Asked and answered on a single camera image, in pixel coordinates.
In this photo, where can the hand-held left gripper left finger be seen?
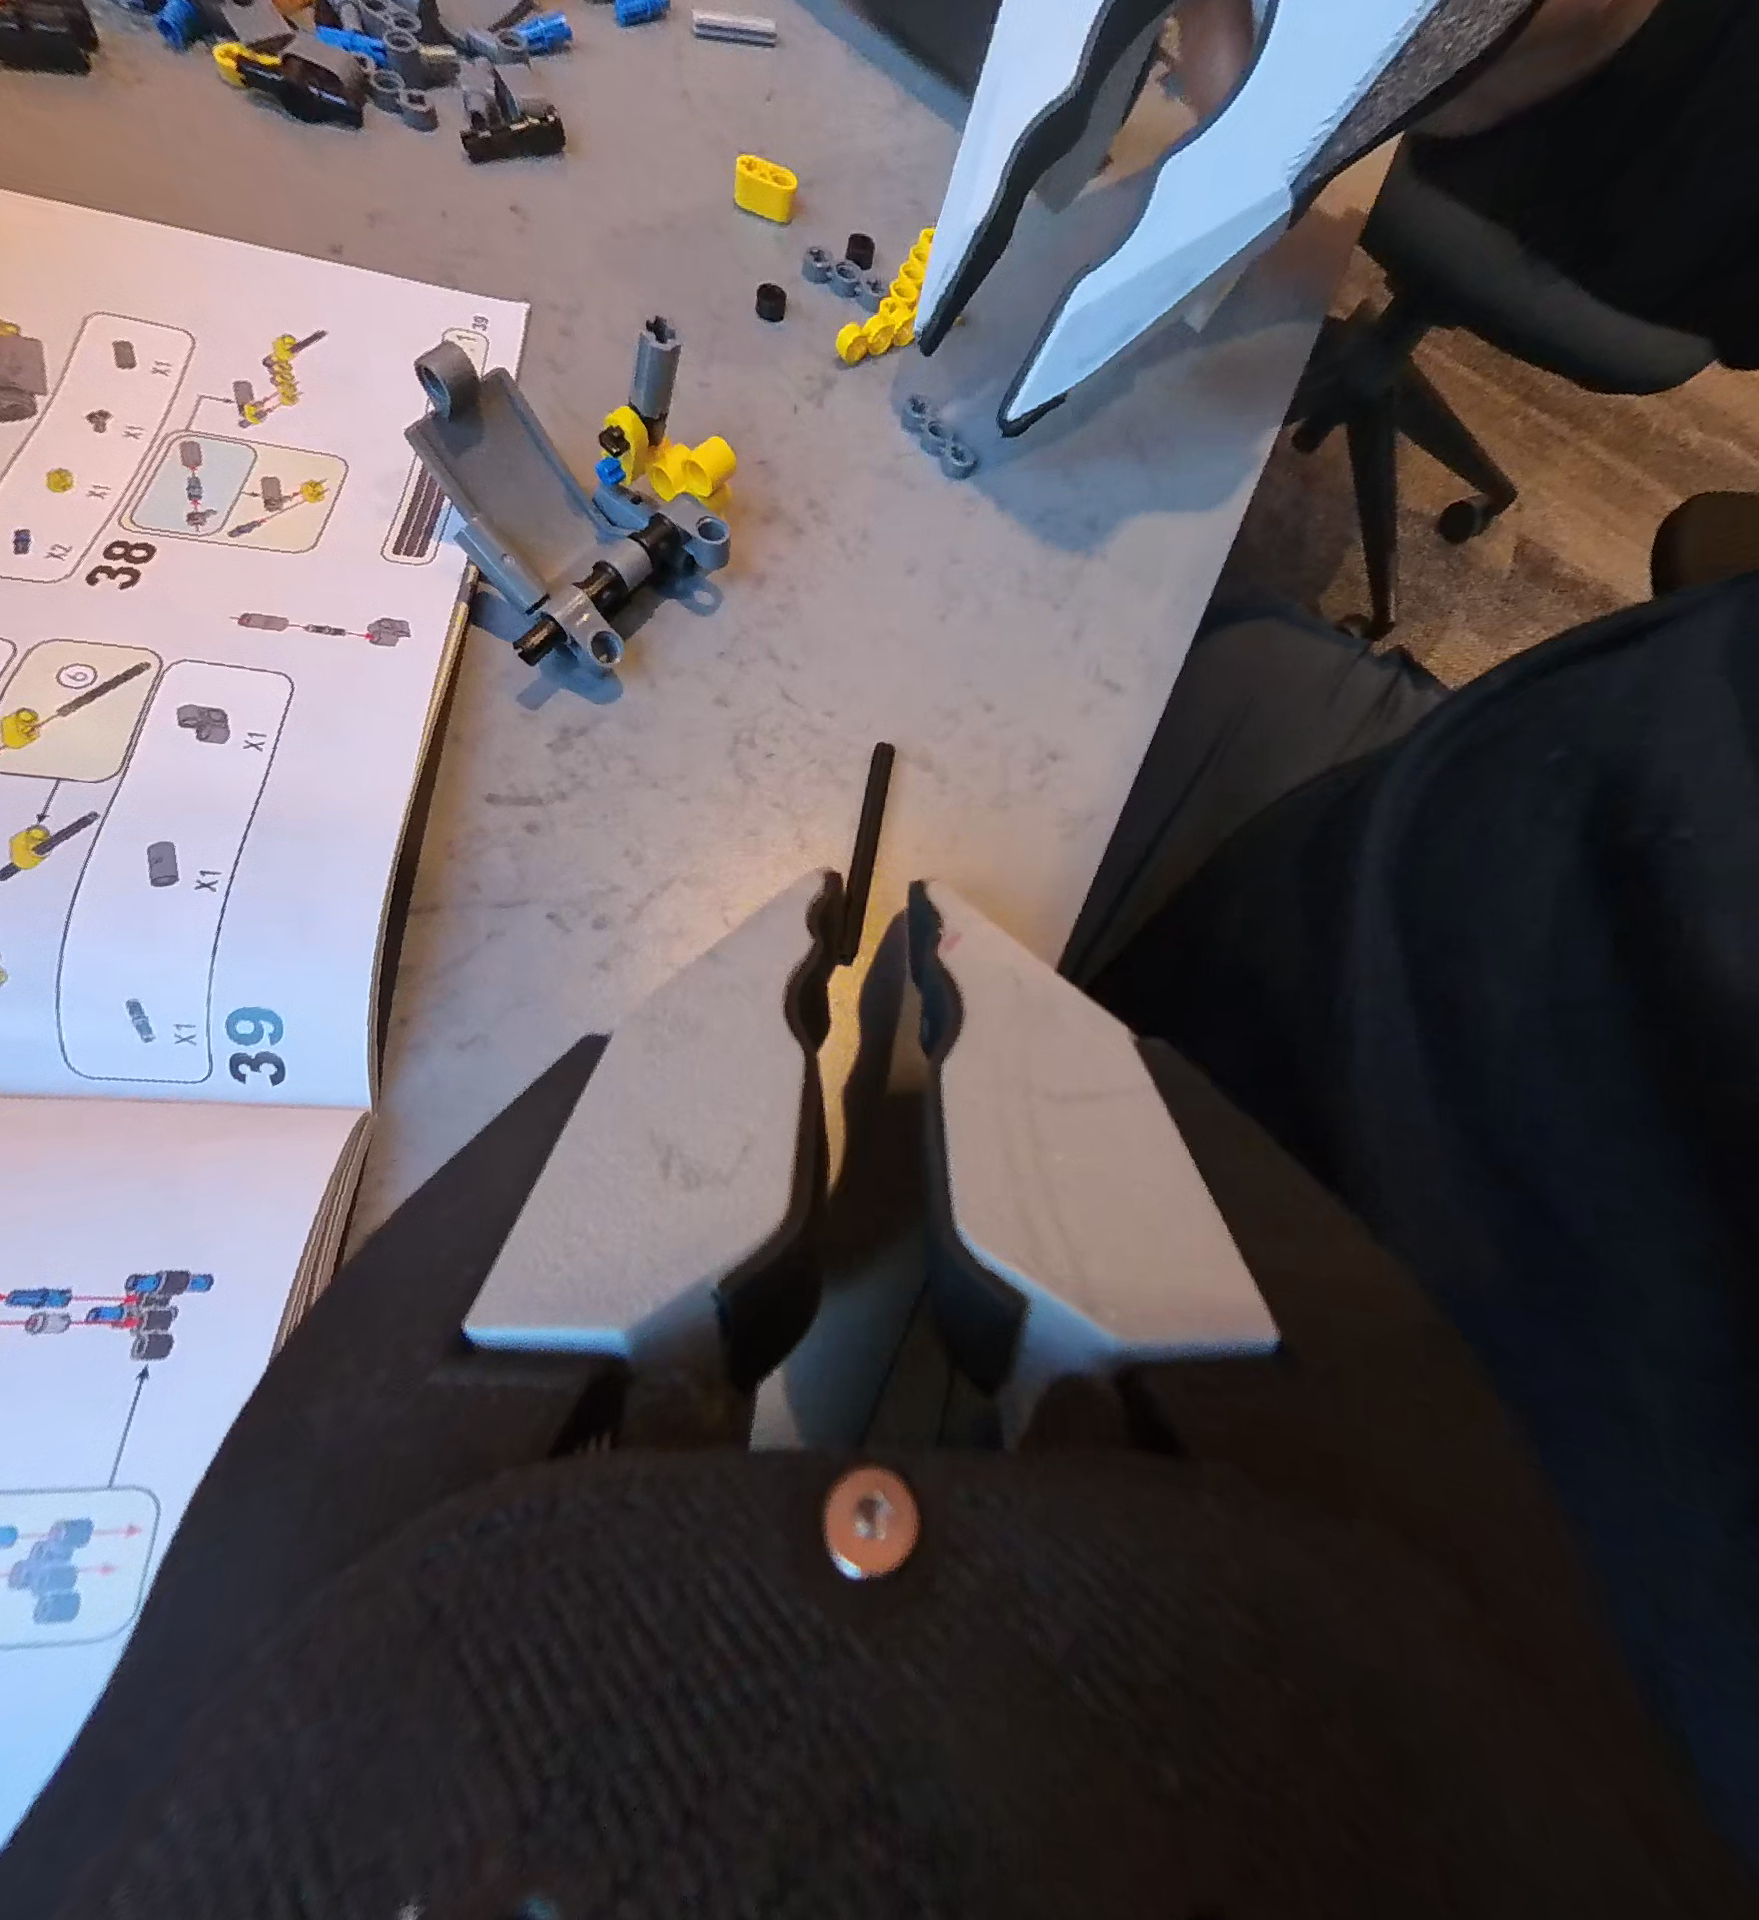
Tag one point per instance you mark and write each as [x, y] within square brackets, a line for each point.
[668, 1170]

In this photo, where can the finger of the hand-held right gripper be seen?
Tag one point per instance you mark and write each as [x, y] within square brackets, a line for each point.
[992, 136]
[1240, 150]

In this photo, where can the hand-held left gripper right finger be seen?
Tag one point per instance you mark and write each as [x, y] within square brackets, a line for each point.
[1091, 1184]

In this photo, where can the black axle rod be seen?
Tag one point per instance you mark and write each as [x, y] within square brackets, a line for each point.
[868, 857]

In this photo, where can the person's right forearm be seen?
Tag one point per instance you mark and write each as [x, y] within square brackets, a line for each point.
[1689, 197]

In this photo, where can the grey three-hole connector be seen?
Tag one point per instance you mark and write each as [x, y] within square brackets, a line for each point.
[938, 437]
[835, 274]

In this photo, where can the yellow two-hole beam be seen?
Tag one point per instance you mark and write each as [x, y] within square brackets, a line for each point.
[768, 189]

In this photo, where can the yellow five-hole flat beam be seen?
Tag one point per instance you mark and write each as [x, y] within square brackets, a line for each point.
[875, 337]

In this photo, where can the short light grey axle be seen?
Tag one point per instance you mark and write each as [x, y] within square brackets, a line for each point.
[735, 27]

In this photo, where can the building instruction booklet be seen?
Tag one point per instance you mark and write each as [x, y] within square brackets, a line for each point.
[295, 901]

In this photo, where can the person's black trousers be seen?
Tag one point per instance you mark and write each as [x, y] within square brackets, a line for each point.
[1255, 752]

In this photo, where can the dark shoe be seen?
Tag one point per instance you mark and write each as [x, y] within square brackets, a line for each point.
[1750, 547]

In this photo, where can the grey yellow brick subassembly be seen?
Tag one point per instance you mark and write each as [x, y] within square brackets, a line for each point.
[519, 480]

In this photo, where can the pile of building bricks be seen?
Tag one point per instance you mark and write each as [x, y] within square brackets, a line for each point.
[323, 84]

